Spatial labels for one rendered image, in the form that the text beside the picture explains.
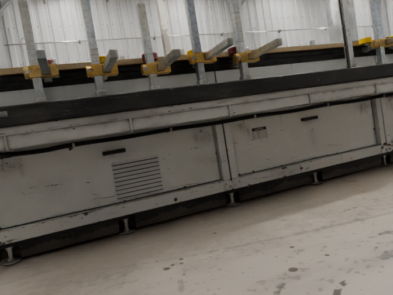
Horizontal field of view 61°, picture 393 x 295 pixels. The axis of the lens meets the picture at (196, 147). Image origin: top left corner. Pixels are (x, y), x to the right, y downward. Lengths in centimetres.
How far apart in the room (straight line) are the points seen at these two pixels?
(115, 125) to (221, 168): 70
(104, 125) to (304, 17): 1072
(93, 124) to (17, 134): 31
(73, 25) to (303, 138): 764
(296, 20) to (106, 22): 588
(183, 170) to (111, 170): 40
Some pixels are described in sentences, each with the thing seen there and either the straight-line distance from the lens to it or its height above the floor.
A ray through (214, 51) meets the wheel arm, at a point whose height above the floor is 83.
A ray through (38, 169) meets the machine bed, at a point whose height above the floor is 42.
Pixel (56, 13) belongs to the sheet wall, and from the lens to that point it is 935.
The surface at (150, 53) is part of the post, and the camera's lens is 165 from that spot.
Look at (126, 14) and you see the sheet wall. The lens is 949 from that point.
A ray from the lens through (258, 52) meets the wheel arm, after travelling 176.
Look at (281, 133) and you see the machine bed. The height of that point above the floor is 38.
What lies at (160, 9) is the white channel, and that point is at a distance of 282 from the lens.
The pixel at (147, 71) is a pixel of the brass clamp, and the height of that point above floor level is 79.
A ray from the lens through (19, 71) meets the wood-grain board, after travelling 179.
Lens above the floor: 48
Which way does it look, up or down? 3 degrees down
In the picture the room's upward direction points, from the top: 9 degrees counter-clockwise
